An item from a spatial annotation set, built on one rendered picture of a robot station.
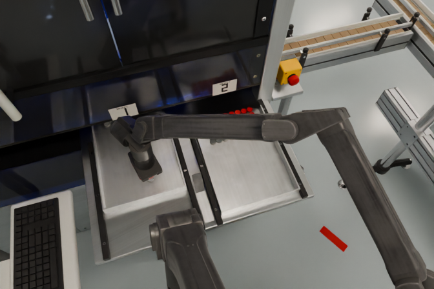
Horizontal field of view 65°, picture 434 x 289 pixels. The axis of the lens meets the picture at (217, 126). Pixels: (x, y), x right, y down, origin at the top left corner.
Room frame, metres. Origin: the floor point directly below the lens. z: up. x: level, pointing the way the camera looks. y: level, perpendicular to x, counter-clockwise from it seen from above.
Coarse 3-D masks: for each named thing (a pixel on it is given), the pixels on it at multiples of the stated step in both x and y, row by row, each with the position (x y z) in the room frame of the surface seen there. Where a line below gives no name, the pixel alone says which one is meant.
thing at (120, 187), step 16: (160, 112) 0.72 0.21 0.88; (96, 128) 0.64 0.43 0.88; (96, 144) 0.57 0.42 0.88; (112, 144) 0.57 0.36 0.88; (160, 144) 0.58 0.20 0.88; (96, 160) 0.50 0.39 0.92; (112, 160) 0.51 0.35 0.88; (128, 160) 0.52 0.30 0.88; (160, 160) 0.52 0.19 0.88; (176, 160) 0.52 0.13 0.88; (112, 176) 0.46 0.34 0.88; (128, 176) 0.46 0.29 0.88; (160, 176) 0.46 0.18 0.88; (176, 176) 0.46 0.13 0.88; (112, 192) 0.40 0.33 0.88; (128, 192) 0.40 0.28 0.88; (144, 192) 0.40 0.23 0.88; (160, 192) 0.39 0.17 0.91; (176, 192) 0.40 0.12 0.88; (112, 208) 0.34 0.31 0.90
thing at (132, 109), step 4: (132, 104) 0.63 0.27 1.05; (112, 108) 0.61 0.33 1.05; (116, 108) 0.61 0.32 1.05; (120, 108) 0.62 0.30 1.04; (128, 108) 0.62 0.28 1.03; (132, 108) 0.63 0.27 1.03; (136, 108) 0.63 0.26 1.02; (112, 112) 0.61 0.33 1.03; (116, 112) 0.61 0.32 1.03; (120, 112) 0.61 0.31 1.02; (124, 112) 0.62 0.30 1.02; (128, 112) 0.62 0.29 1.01; (132, 112) 0.63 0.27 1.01; (136, 112) 0.63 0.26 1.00; (112, 116) 0.61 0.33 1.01; (116, 116) 0.61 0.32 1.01; (120, 116) 0.61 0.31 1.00
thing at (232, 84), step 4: (232, 80) 0.74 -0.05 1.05; (236, 80) 0.74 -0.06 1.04; (216, 84) 0.72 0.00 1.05; (220, 84) 0.72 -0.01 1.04; (228, 84) 0.73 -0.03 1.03; (232, 84) 0.74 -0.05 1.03; (212, 88) 0.71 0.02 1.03; (216, 88) 0.72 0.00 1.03; (220, 88) 0.72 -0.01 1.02; (224, 88) 0.73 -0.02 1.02; (228, 88) 0.73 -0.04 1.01; (232, 88) 0.74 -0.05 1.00; (212, 92) 0.71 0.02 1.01; (216, 92) 0.72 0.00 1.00; (220, 92) 0.72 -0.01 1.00; (224, 92) 0.73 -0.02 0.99
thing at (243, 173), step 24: (216, 144) 0.58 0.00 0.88; (240, 144) 0.59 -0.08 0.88; (264, 144) 0.59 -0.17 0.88; (216, 168) 0.49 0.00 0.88; (240, 168) 0.49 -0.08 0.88; (264, 168) 0.50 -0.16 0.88; (288, 168) 0.49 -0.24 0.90; (216, 192) 0.41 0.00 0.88; (240, 192) 0.41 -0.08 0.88; (264, 192) 0.41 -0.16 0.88; (288, 192) 0.40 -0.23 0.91
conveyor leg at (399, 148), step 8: (432, 112) 0.88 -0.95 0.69; (424, 120) 0.88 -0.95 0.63; (432, 120) 0.87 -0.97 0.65; (416, 128) 0.88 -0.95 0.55; (424, 128) 0.87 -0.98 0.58; (400, 144) 0.88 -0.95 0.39; (392, 152) 0.89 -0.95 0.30; (400, 152) 0.87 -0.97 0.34; (384, 160) 0.89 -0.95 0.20; (392, 160) 0.87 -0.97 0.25
